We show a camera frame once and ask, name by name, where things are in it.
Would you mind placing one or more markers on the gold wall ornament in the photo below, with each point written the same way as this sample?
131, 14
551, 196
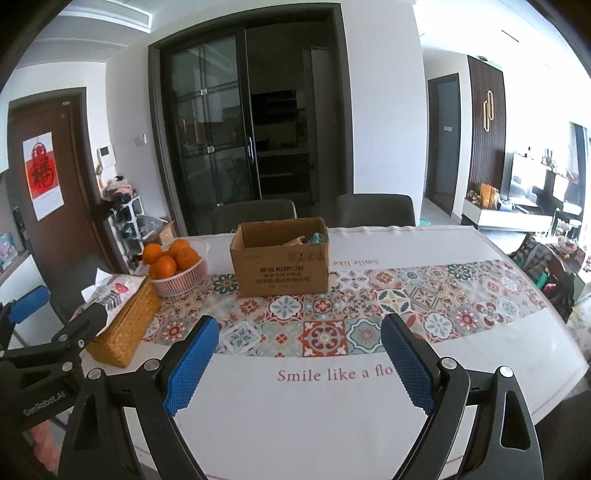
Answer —
488, 110

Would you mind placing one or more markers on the flat screen television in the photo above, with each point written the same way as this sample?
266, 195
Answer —
531, 180

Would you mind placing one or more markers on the brown cardboard box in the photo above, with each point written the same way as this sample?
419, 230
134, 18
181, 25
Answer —
277, 272

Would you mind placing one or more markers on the white shoe rack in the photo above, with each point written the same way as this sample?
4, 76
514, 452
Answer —
127, 230

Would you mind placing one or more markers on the printed tissue pack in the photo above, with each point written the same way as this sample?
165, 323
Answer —
115, 288

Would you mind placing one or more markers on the clear plastic bag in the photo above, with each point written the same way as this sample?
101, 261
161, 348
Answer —
150, 226

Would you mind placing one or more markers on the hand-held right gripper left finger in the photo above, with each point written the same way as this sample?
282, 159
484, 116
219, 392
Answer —
191, 364

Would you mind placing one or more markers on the white intercom panel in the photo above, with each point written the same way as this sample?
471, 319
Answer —
107, 156

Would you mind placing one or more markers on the white television cabinet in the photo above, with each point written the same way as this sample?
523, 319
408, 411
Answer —
508, 219

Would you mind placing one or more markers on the small cardboard box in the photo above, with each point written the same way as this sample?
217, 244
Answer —
166, 235

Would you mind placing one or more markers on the pile of clothes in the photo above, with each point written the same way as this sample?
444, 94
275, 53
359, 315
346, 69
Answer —
117, 189

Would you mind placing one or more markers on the white light switch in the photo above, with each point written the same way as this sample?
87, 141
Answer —
140, 138

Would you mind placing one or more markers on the light blue packet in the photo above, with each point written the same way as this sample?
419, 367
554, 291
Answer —
316, 239

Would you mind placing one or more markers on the dark interior door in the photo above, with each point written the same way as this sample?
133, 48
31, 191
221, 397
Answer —
443, 147

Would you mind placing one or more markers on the striped colourful bag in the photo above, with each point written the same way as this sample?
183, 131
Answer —
531, 256

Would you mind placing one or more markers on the grey dining chair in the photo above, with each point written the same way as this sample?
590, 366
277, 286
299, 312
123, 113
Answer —
374, 210
254, 217

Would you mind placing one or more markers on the patterned white tablecloth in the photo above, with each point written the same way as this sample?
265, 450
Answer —
323, 406

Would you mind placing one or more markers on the pile of oranges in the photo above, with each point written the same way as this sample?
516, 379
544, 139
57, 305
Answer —
164, 265

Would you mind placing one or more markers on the white plastic basket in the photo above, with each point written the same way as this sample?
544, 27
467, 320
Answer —
180, 281

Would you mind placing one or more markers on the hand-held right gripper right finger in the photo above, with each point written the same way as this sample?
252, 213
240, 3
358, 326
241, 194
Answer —
408, 364

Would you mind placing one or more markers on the orange gift box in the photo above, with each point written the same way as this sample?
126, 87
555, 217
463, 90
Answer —
489, 195

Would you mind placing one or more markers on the dark glass sliding door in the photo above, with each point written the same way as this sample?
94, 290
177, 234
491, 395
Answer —
207, 115

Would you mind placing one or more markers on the woven straw tissue box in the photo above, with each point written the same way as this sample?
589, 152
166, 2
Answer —
124, 332

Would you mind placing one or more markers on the brown wooden entrance door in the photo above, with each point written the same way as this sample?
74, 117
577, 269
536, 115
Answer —
74, 184

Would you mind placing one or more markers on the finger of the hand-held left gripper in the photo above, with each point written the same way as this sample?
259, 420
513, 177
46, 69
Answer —
27, 302
87, 321

